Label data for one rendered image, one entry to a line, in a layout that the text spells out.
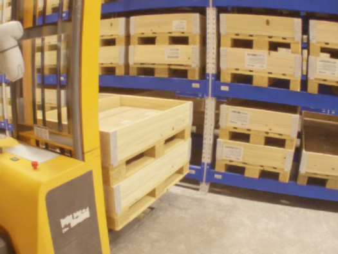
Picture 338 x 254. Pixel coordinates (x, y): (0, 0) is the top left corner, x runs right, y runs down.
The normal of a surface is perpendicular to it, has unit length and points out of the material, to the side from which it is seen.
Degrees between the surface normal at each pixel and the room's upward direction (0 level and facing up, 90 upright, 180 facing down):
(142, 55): 90
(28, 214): 74
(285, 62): 90
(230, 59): 90
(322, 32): 90
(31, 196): 68
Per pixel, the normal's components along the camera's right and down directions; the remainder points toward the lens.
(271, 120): -0.49, 0.19
